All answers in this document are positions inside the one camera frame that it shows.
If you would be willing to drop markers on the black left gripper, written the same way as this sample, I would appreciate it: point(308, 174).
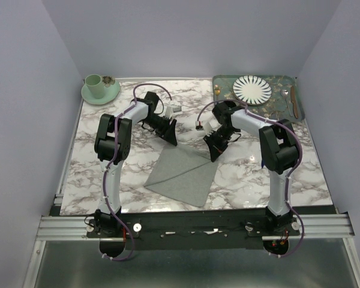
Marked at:
point(170, 135)

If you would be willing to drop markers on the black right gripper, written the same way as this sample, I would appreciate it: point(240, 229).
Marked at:
point(215, 149)

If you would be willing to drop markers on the grey woven cloth napkin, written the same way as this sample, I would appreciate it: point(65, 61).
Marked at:
point(184, 174)

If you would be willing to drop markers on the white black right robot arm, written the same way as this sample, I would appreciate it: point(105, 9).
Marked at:
point(281, 152)

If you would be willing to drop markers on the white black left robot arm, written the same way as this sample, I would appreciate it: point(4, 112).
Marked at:
point(113, 144)

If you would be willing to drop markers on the white blue striped plate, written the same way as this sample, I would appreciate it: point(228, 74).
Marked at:
point(252, 90)

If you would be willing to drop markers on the mint green floral plate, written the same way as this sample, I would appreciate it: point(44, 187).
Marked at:
point(111, 87)

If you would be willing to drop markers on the teal floral serving tray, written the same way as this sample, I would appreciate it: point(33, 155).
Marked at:
point(275, 107)

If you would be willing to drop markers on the silver spoon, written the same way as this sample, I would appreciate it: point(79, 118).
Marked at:
point(285, 94)

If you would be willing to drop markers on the mint green cup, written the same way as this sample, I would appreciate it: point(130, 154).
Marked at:
point(95, 85)

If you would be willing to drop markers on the brown wooden knife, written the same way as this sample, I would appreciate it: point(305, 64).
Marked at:
point(294, 102)

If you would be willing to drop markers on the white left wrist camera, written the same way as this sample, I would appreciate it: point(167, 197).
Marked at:
point(171, 109)

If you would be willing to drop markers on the gold fork green handle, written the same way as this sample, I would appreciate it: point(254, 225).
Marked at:
point(217, 91)

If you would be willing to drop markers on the black metal base frame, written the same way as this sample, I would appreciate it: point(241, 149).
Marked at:
point(200, 230)

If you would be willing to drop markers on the aluminium extrusion rail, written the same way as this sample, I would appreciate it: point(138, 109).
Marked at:
point(325, 226)

